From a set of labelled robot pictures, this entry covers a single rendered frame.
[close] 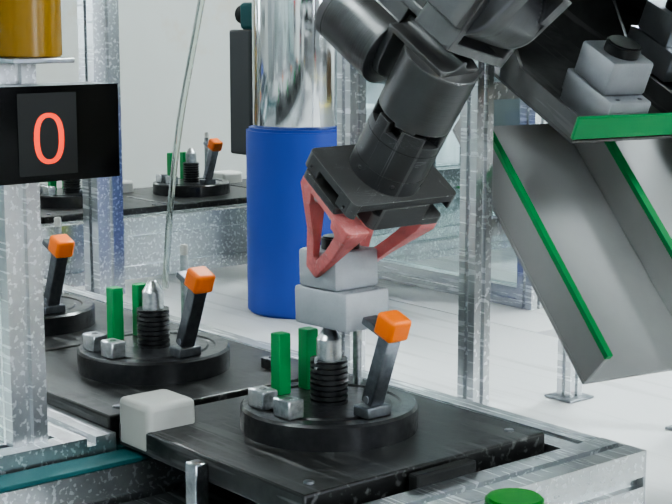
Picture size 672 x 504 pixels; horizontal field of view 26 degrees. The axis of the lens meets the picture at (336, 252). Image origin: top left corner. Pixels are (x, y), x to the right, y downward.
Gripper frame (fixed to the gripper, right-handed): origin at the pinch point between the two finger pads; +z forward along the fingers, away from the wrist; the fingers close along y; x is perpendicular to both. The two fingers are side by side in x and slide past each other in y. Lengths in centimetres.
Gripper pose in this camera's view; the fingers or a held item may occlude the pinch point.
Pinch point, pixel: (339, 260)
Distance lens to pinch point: 113.2
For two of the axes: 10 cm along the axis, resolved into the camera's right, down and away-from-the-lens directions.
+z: -3.7, 7.3, 5.8
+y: -7.7, 1.1, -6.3
